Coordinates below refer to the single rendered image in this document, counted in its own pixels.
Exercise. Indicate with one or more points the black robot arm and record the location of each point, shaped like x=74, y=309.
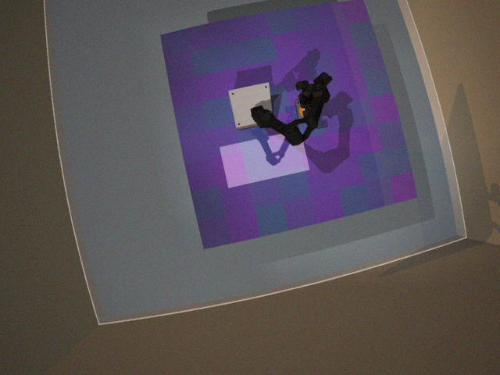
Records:
x=318, y=93

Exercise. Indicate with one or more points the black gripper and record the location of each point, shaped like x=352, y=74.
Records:
x=304, y=102

